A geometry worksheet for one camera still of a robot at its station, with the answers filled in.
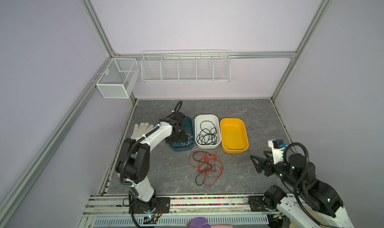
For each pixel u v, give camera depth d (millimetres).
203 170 845
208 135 976
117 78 993
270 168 569
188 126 1023
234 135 1023
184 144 922
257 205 727
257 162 589
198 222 707
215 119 1019
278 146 548
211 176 826
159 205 736
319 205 427
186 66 983
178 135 785
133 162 467
